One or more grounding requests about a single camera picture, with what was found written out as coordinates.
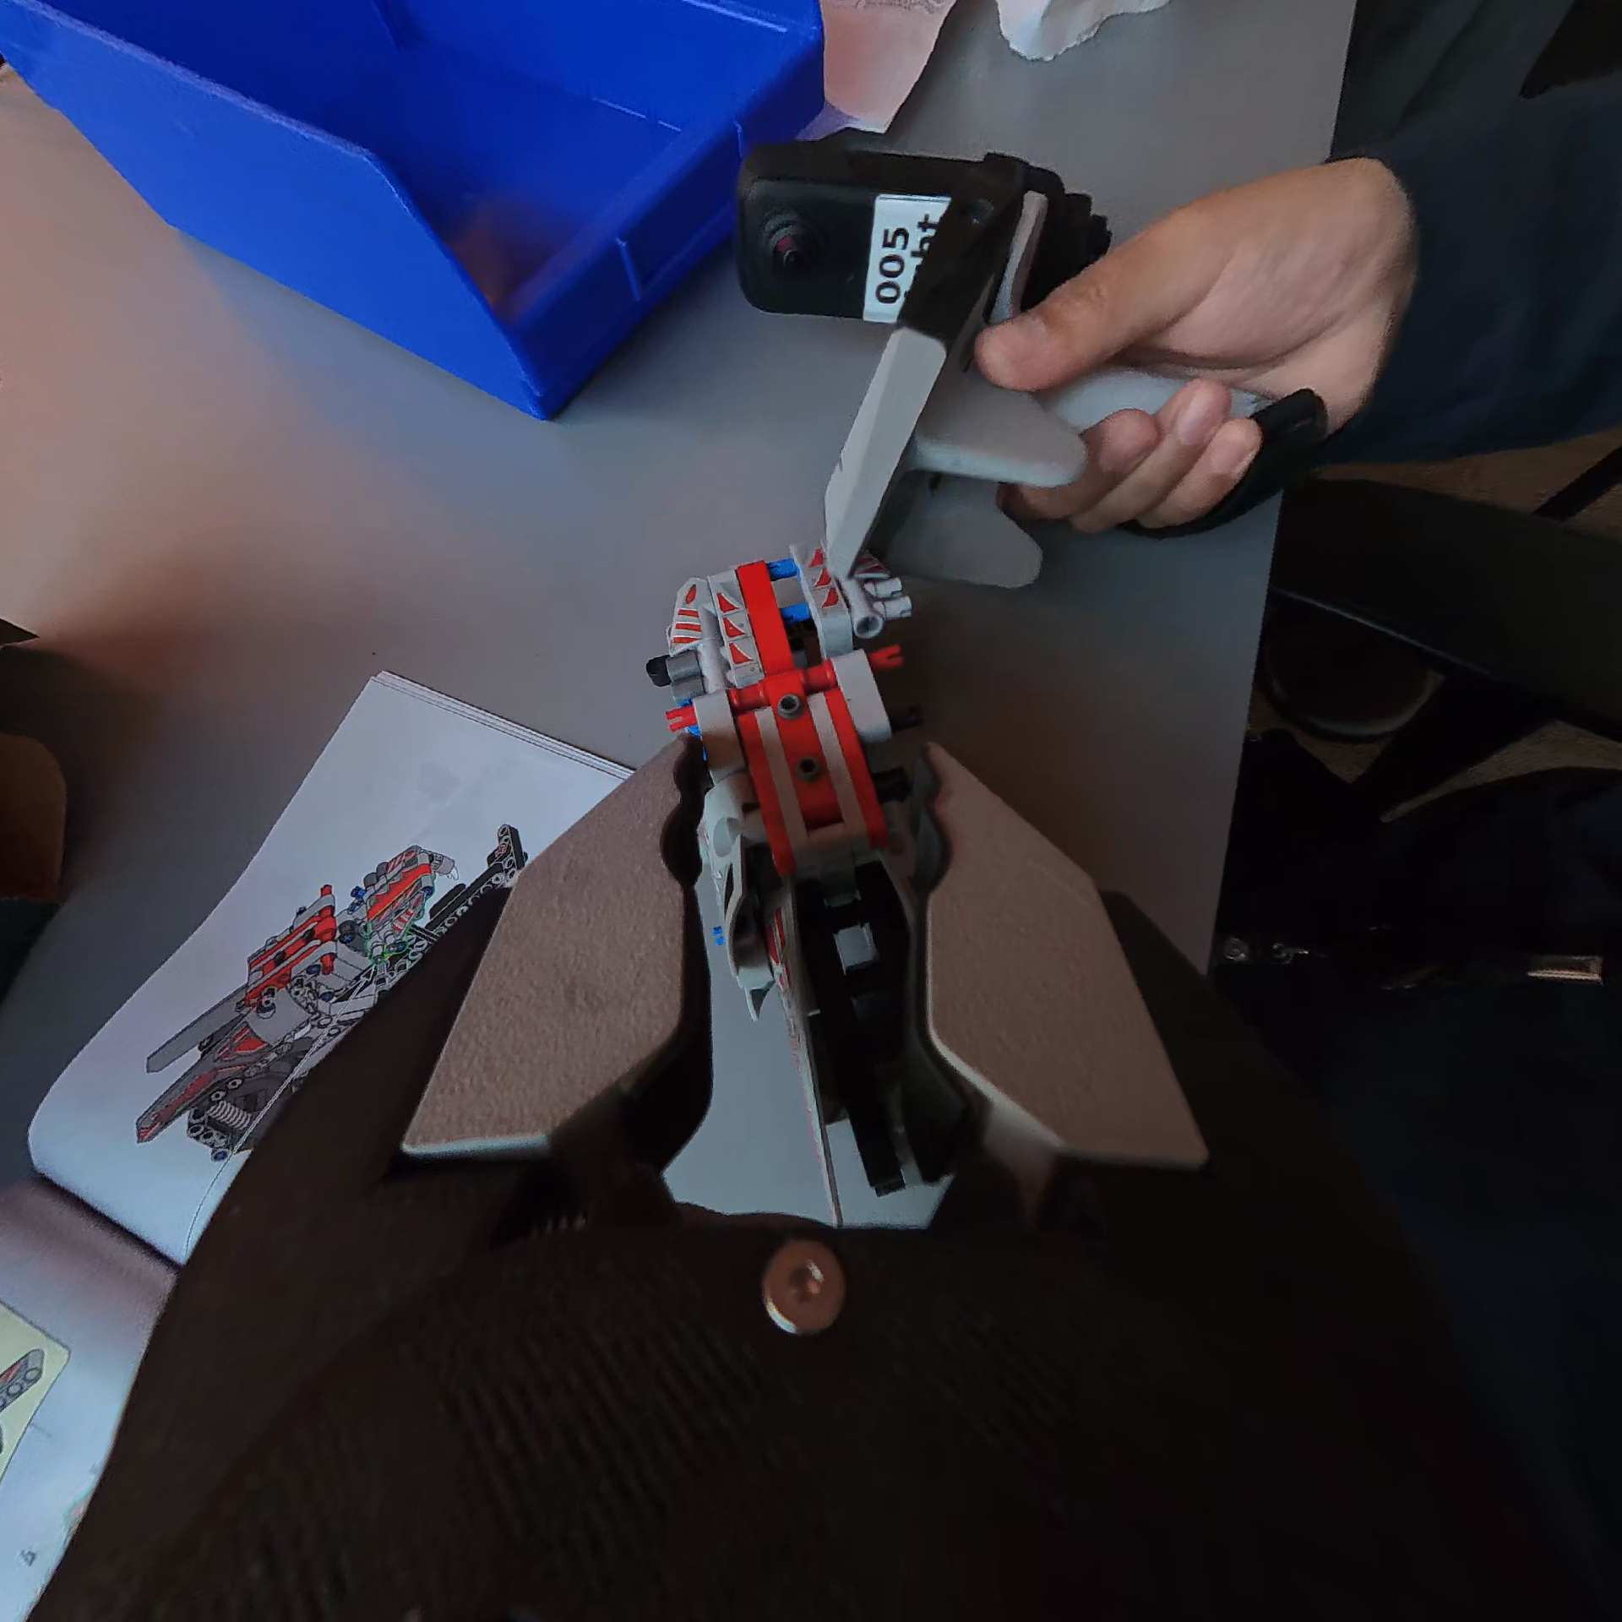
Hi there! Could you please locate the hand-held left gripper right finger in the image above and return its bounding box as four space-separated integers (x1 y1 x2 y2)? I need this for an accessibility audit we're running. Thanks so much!
890 741 1211 1191

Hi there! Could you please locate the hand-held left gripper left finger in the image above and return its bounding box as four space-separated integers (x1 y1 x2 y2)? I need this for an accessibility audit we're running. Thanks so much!
404 735 722 1180

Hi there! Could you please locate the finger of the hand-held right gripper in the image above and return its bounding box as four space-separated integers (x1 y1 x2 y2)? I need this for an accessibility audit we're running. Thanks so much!
871 473 1049 594
822 328 1092 576

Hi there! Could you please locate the red and grey lego model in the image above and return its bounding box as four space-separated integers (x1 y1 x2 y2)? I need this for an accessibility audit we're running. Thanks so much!
646 552 967 1230

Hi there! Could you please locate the person's right forearm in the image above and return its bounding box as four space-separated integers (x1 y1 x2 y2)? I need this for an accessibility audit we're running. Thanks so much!
1319 77 1622 467

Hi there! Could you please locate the lego instruction booklet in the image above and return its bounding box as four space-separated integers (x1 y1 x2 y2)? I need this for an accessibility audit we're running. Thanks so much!
0 671 634 1622

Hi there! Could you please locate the person's right hand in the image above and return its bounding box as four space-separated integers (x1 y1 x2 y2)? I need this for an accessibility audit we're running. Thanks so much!
976 160 1420 532

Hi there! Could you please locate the printed paper receipt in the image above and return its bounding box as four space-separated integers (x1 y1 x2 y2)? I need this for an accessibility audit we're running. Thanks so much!
822 0 957 137

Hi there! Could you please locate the crumpled white paper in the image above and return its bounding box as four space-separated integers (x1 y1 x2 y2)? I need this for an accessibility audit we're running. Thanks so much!
996 0 1170 64

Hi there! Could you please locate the black chair armrest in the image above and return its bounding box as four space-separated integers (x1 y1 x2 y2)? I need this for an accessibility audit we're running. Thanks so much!
1217 439 1622 1017

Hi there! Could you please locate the blue plastic bin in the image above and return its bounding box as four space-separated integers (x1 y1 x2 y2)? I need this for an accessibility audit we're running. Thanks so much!
0 0 830 425

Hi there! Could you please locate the grey jacket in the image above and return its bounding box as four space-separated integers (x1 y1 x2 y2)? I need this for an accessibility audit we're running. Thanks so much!
1330 0 1622 166

